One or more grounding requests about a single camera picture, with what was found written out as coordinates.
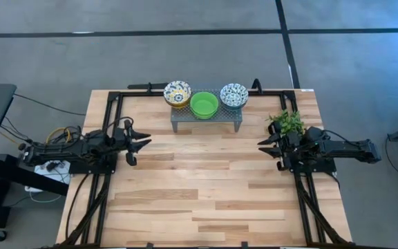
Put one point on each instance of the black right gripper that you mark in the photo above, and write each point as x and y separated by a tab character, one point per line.
290	148

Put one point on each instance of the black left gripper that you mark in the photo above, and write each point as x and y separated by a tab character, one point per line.
121	140

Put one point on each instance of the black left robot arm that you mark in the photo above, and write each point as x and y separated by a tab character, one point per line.
74	148

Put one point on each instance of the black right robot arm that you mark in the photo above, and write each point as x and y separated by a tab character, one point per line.
344	148

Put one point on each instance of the green plant in white pot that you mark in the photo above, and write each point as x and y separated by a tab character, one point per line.
289	121

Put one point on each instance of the grey perforated metal rack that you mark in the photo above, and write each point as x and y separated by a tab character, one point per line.
185	114

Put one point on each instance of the white power strip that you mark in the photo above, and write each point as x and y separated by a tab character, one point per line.
48	169

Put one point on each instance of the black caster wheel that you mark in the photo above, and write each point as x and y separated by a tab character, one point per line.
0	236

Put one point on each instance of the black aluminium table frame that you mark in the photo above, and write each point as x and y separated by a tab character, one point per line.
143	93

